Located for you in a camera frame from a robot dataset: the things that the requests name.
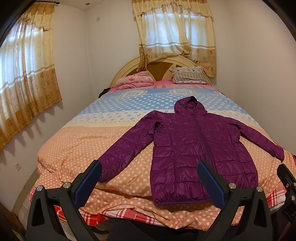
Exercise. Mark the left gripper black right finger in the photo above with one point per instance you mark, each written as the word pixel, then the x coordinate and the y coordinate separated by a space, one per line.
pixel 244 214

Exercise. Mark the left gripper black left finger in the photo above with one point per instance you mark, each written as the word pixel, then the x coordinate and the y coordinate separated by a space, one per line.
pixel 43 222

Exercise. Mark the purple hooded puffer jacket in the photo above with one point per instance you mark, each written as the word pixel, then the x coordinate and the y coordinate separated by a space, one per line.
pixel 180 141

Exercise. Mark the red plaid bed sheet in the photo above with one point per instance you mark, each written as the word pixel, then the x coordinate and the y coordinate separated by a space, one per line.
pixel 111 217

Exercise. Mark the striped patterned pillow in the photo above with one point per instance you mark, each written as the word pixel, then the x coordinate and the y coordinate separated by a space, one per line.
pixel 188 75

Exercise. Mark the folded pink blanket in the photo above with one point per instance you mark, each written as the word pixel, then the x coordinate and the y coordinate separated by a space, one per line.
pixel 141 79

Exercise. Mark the beige curtain behind headboard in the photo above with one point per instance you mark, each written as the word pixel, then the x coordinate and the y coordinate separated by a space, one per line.
pixel 176 28

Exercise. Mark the black curtain rod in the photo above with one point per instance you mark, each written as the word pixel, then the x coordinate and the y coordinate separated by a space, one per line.
pixel 52 2

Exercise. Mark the white wall socket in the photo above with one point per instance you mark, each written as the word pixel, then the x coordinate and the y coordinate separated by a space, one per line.
pixel 18 166

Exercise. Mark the beige curtain on left wall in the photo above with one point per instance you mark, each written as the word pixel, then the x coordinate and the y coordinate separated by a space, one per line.
pixel 29 83

